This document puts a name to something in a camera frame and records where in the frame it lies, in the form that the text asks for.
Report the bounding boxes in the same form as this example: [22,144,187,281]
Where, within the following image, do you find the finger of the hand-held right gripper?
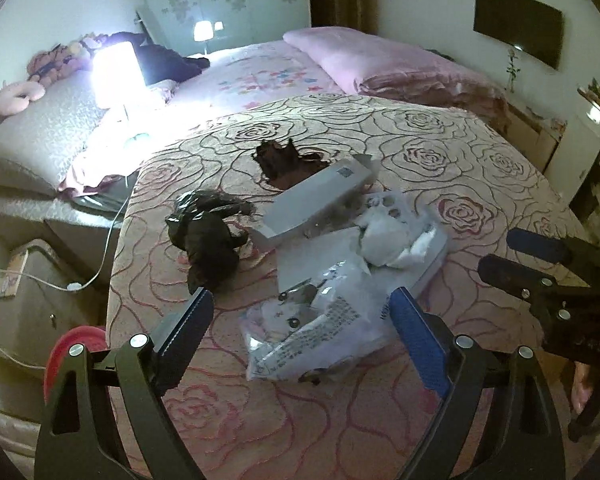
[477,254,596,321]
[506,227,600,281]

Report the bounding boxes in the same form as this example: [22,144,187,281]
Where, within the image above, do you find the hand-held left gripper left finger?
[34,287,216,480]

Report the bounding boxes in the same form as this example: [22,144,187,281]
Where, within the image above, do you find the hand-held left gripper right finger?
[387,286,567,480]

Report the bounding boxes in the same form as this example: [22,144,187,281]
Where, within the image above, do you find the black plastic bag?
[165,191,256,293]

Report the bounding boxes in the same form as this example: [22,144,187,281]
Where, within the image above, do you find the red round object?
[42,325,108,406]

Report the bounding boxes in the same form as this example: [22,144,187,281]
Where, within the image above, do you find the clear printed plastic packet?
[240,255,396,386]

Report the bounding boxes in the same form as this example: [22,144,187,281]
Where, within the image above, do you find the white flat carton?
[277,232,451,306]

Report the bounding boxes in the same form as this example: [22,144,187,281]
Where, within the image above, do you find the rose pattern blanket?
[105,92,598,480]

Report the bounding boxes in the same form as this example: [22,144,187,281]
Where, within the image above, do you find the low beige cabinet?
[500,100,581,176]

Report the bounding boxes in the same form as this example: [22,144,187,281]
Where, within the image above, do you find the white cabinet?
[545,80,600,221]

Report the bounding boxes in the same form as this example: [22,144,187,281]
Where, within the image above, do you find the silver blister pack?
[365,189,411,221]

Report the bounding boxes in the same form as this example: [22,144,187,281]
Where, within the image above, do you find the grey nightstand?
[0,240,111,376]

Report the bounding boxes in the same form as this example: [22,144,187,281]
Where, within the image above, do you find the dark flat object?
[70,175,136,211]

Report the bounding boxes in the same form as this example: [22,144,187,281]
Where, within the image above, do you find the grey cardboard box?
[250,156,378,251]

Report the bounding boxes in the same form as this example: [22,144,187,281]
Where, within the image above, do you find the pink ruffled pillow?
[57,85,176,196]

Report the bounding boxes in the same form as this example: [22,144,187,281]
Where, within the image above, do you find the pink quilt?
[282,26,511,126]

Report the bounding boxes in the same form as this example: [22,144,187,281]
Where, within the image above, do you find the grey patterned headboard cushion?
[0,77,106,196]

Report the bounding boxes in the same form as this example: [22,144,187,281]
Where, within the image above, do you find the pink floral bed sheet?
[145,40,351,126]

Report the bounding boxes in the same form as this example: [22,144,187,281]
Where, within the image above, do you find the white shade table lamp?
[91,41,153,146]

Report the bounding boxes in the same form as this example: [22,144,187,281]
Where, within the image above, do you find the dark clothing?
[107,31,212,86]

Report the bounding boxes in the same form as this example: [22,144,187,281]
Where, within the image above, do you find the pink neck pillow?
[0,80,46,116]

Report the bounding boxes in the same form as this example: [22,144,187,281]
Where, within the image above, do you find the plush toys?
[27,35,106,83]

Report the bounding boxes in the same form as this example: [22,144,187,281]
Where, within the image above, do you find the floral wardrobe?
[140,0,311,56]

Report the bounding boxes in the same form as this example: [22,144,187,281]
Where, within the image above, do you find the white lamp cable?
[0,175,131,292]

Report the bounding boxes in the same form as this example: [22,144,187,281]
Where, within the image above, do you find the grey upholstered bed frame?
[0,195,126,286]

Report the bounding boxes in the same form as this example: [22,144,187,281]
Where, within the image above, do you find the rose wall decoration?
[502,47,523,93]

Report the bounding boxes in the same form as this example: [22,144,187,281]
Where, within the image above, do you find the wall television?
[472,0,566,71]

